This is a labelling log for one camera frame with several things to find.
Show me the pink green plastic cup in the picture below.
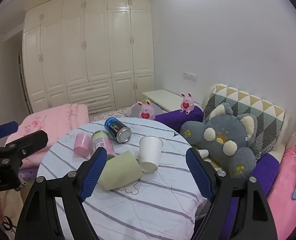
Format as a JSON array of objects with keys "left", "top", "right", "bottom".
[{"left": 92, "top": 130, "right": 116, "bottom": 160}]

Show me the small white paper cup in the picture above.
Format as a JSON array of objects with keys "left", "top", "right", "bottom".
[{"left": 197, "top": 150, "right": 209, "bottom": 158}]

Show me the beige cloth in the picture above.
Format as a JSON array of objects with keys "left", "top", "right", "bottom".
[{"left": 0, "top": 189, "right": 23, "bottom": 226}]

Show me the pink blanket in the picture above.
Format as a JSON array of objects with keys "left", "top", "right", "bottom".
[{"left": 268, "top": 147, "right": 296, "bottom": 239}]

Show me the pink folded quilt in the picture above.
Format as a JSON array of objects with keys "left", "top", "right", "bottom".
[{"left": 6, "top": 103, "right": 89, "bottom": 168}]

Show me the grey plush toy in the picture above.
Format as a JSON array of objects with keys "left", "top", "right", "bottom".
[{"left": 179, "top": 102, "right": 258, "bottom": 179}]

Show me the striped white tablecloth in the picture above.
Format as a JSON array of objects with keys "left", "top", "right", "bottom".
[{"left": 37, "top": 117, "right": 208, "bottom": 240}]

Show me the blue black drink can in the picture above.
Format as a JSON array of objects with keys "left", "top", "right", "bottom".
[{"left": 105, "top": 117, "right": 132, "bottom": 144}]

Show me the heart pattern bedsheet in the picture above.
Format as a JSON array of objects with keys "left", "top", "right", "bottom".
[{"left": 88, "top": 107, "right": 132, "bottom": 122}]

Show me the grey pillow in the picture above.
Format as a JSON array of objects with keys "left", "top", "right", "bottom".
[{"left": 130, "top": 102, "right": 165, "bottom": 118}]

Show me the purple pillow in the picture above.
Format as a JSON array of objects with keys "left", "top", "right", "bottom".
[{"left": 155, "top": 106, "right": 203, "bottom": 132}]

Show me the cream white wardrobe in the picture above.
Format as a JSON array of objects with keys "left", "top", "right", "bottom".
[{"left": 23, "top": 0, "right": 155, "bottom": 115}]

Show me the pink bunny plush right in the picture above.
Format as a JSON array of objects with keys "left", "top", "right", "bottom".
[{"left": 179, "top": 93, "right": 195, "bottom": 115}]

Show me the pink bunny plush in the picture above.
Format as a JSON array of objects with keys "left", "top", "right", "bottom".
[
  {"left": 137, "top": 100, "right": 155, "bottom": 120},
  {"left": 179, "top": 93, "right": 195, "bottom": 115}
]

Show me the pink bunny plush left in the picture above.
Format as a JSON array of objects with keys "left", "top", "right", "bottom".
[{"left": 137, "top": 100, "right": 155, "bottom": 120}]

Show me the white bedside table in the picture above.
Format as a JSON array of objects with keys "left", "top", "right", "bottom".
[{"left": 141, "top": 89, "right": 200, "bottom": 112}]

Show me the white wall socket panel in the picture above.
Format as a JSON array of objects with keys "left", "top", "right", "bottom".
[{"left": 183, "top": 72, "right": 197, "bottom": 82}]

